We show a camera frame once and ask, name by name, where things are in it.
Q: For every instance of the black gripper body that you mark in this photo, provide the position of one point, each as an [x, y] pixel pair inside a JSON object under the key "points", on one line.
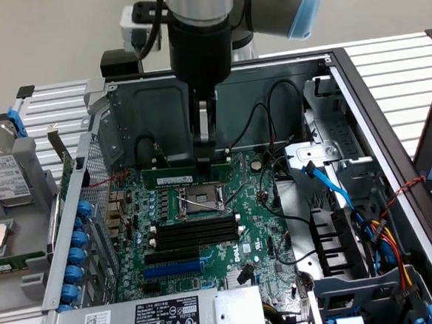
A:
{"points": [[201, 52]]}

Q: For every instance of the green RAM stick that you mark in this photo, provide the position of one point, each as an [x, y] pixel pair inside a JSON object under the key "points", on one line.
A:
{"points": [[11, 262], [172, 180]]}

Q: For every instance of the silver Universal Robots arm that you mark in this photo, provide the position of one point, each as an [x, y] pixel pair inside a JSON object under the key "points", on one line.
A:
{"points": [[197, 4]]}

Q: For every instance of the coin cell battery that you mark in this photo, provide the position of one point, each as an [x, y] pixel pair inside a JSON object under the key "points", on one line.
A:
{"points": [[255, 164]]}

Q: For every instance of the open PC case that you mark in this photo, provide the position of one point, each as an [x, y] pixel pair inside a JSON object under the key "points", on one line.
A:
{"points": [[153, 114]]}

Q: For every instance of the metal locking lever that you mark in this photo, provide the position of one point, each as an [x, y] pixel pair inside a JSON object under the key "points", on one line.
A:
{"points": [[204, 204]]}

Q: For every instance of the CPU socket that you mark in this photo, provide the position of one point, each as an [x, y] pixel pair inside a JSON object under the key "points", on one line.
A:
{"points": [[198, 204]]}

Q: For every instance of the black box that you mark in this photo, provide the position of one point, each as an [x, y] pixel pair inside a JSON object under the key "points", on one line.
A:
{"points": [[118, 65]]}

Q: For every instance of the metal disk bay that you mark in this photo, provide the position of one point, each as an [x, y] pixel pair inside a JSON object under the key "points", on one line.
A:
{"points": [[311, 151]]}

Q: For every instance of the long black expansion slot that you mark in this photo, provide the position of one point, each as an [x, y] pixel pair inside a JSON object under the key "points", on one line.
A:
{"points": [[172, 256]]}

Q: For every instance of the green Dell motherboard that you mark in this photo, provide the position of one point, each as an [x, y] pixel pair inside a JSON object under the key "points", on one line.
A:
{"points": [[223, 259]]}

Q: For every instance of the blue expansion slot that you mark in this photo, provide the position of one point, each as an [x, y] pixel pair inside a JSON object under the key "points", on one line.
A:
{"points": [[173, 270]]}

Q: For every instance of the black board connector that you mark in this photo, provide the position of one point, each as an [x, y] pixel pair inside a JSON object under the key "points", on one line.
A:
{"points": [[245, 274]]}

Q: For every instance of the blue card latch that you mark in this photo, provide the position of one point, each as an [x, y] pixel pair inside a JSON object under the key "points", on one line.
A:
{"points": [[80, 240], [65, 308], [76, 256], [84, 209], [73, 274], [70, 293], [78, 223]]}

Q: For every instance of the silver chipset heat sink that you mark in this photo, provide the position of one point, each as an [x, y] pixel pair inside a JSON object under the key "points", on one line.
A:
{"points": [[233, 281]]}

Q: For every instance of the green graphics card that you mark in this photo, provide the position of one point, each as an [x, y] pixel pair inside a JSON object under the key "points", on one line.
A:
{"points": [[65, 169]]}

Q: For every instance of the short black expansion slot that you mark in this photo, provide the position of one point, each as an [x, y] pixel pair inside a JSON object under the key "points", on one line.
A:
{"points": [[151, 288]]}

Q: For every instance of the black fan shroud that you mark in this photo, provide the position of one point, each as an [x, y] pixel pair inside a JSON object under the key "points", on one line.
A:
{"points": [[334, 239]]}

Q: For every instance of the grey parts rack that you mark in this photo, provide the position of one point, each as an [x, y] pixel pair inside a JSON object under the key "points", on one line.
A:
{"points": [[31, 219]]}

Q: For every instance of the grey power supply unit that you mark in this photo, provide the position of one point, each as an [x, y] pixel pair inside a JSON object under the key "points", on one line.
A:
{"points": [[112, 321]]}

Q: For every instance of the grey plastic drive carrier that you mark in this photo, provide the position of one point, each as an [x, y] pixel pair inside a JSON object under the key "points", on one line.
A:
{"points": [[358, 282]]}

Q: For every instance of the silver hard disk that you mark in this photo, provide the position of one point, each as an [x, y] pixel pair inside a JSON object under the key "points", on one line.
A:
{"points": [[2, 177]]}

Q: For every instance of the blue disk bracket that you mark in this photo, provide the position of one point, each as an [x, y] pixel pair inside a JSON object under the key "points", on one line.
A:
{"points": [[16, 120]]}

